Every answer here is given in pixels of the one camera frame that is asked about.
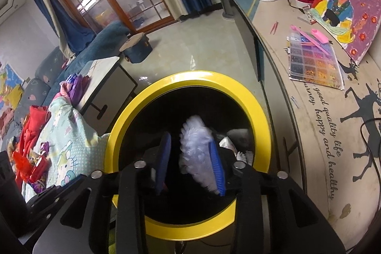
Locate red plastic wrapper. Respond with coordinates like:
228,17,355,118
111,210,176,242
12,151,50,183

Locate yellow rim black trash bin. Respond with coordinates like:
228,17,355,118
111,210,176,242
104,70,273,242

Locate Hello Kitty light blue quilt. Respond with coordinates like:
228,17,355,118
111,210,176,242
33,97,109,188

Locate white top coffee table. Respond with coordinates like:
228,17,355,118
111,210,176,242
75,56,138,135

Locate red blanket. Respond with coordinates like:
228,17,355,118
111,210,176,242
15,106,50,189

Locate round blue footstool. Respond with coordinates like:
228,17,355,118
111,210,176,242
120,32,152,64

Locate purple cloth on table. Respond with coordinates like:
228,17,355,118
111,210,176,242
59,74,90,106

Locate yellow pillow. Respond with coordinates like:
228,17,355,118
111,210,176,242
3,85,23,110

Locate tv cabinet with patterned top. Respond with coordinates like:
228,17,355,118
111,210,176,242
229,0,380,253

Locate grey blue sofa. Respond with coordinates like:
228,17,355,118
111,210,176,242
0,20,132,150

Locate China map poster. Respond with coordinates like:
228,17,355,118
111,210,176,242
0,63,25,112

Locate bead organizer box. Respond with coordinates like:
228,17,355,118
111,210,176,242
287,30,344,90

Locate blue curtain left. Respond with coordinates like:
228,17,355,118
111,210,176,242
34,0,95,59

